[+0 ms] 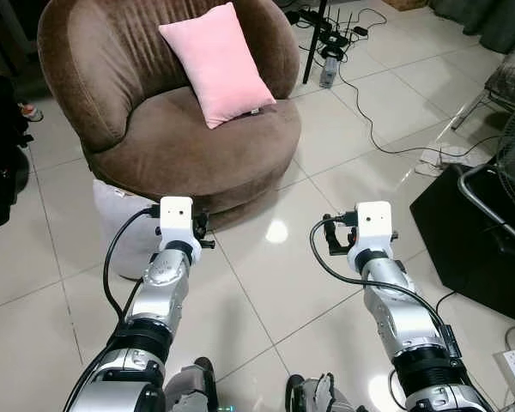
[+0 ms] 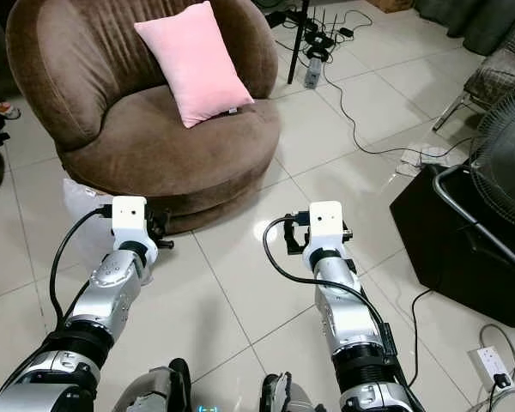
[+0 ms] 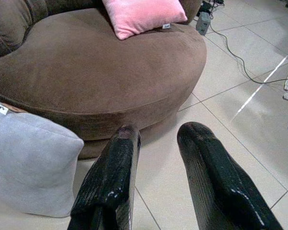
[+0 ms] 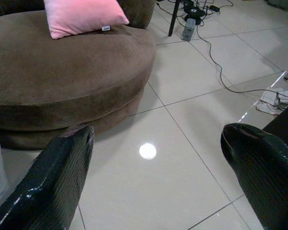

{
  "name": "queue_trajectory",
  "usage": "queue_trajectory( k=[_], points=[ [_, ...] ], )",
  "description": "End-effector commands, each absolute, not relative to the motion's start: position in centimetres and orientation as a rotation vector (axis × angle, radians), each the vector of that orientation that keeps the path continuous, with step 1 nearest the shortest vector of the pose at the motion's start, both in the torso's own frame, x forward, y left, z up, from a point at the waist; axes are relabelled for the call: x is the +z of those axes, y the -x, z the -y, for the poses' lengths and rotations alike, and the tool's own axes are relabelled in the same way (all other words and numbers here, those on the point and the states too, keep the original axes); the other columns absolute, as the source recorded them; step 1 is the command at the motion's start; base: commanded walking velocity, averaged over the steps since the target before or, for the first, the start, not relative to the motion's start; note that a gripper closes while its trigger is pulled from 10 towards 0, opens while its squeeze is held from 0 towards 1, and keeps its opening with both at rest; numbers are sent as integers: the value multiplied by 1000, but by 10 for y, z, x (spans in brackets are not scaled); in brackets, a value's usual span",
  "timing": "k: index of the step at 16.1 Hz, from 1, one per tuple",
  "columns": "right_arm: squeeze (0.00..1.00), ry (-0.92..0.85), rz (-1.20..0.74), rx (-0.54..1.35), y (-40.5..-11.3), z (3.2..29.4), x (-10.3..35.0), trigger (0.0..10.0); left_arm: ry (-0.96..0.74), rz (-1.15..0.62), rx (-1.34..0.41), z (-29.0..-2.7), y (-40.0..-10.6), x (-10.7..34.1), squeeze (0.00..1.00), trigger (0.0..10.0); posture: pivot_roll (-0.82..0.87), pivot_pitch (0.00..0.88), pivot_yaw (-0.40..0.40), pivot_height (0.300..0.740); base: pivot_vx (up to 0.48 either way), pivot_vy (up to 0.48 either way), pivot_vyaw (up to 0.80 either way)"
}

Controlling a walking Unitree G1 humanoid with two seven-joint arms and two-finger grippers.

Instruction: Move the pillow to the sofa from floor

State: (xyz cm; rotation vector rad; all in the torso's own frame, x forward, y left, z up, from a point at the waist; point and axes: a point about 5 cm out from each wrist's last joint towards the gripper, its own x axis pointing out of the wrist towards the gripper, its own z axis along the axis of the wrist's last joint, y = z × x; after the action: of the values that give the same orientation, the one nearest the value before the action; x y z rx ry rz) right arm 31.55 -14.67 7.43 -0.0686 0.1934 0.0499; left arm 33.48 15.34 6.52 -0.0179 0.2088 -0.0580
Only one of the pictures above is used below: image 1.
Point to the white pillow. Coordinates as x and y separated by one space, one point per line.
133 245

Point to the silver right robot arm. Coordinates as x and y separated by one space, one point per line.
403 318

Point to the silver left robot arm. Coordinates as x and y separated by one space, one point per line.
167 287

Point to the brown round sofa chair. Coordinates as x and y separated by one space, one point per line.
197 150

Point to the pink pillow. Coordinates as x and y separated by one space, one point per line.
219 64

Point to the clear plastic wrapper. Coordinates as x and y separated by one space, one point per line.
438 160

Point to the black box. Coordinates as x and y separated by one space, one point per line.
472 253

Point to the silver right robot leg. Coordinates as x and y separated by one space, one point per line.
322 395

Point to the silver robot leg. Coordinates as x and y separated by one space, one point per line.
193 386
322 395

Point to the silver left robot leg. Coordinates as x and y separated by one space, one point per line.
193 386

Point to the clear plastic bottle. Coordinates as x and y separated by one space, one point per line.
329 73

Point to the black stand pole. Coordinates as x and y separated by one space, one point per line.
313 43

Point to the small bottle with red cap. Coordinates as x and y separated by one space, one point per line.
30 112

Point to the black suitcase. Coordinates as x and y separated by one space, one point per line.
0 163

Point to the white power strip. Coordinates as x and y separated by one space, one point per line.
513 365

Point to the grey striped chair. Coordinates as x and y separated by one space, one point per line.
511 77

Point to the dark grey curtain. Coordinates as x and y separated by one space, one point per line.
489 21

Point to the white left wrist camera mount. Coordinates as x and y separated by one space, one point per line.
176 219

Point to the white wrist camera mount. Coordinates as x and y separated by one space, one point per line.
373 225
176 219

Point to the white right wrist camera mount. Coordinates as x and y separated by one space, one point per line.
373 225

